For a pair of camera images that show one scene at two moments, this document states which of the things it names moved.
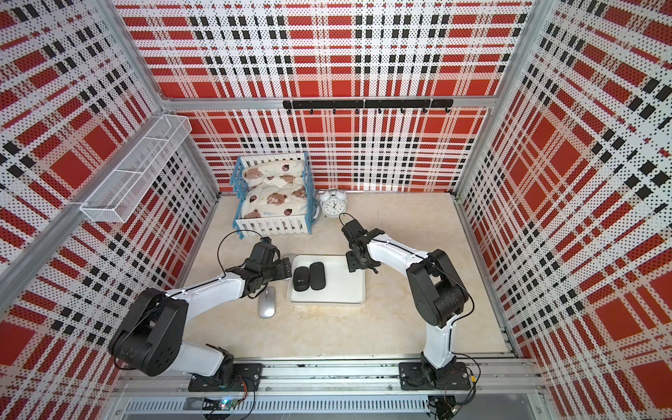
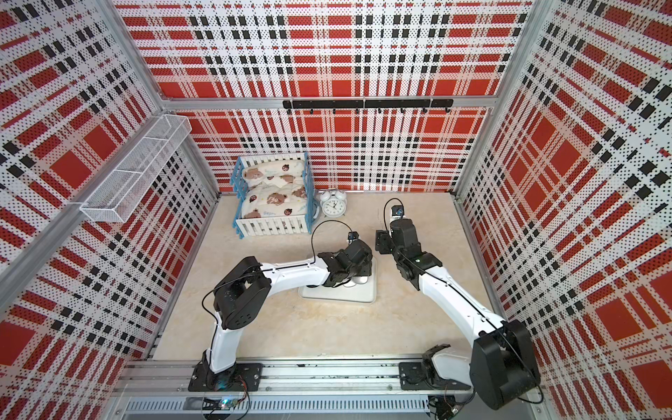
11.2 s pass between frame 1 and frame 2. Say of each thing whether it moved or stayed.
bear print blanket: stayed
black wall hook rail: stayed
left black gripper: moved
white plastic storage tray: moved
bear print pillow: stayed
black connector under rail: stayed
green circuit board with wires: stayed
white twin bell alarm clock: stayed
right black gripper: moved
